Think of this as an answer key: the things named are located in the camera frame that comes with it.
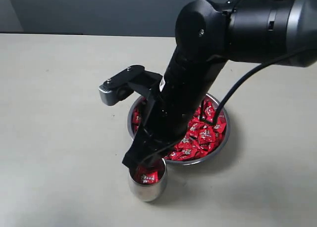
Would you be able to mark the steel bowl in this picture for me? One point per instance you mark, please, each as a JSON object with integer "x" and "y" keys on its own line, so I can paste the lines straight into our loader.
{"x": 223, "y": 143}

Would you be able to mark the stainless steel cup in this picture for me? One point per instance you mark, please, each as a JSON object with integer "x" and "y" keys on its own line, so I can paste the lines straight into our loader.
{"x": 149, "y": 193}

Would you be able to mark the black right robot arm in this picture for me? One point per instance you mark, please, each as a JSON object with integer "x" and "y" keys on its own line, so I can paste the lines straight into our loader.
{"x": 208, "y": 34}

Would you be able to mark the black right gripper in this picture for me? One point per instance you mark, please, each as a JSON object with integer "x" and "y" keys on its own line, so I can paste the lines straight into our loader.
{"x": 165, "y": 119}

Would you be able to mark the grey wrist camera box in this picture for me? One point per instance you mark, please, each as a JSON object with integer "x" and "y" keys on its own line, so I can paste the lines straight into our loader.
{"x": 117, "y": 88}

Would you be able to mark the pile of red wrapped candies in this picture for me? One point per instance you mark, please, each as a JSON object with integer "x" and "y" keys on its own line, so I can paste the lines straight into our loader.
{"x": 203, "y": 138}

